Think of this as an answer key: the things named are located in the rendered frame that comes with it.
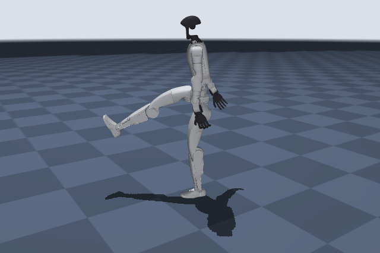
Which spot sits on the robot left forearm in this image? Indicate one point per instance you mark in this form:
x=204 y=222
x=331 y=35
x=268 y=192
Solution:
x=196 y=92

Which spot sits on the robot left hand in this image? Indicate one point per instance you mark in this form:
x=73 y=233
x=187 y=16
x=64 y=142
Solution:
x=200 y=118

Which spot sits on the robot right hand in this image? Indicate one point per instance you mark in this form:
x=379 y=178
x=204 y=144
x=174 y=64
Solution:
x=217 y=98

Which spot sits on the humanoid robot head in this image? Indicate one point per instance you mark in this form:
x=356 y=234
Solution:
x=191 y=22

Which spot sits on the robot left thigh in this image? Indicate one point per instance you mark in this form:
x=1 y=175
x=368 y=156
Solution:
x=194 y=133

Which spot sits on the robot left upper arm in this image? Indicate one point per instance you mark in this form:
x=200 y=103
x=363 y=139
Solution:
x=196 y=55

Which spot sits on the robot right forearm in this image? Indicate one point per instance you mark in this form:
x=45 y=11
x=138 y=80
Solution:
x=211 y=87

